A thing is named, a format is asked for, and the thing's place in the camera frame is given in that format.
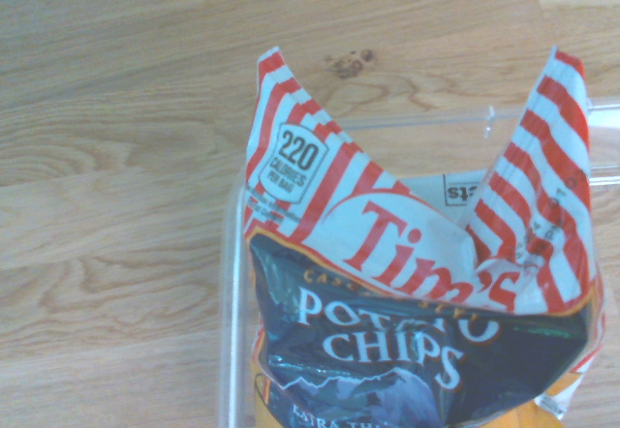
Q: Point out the clear plastic rectangular container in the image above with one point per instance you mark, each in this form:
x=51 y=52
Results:
x=232 y=302

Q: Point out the red striped potato chip bag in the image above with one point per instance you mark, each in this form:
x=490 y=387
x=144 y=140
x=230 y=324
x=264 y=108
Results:
x=387 y=263

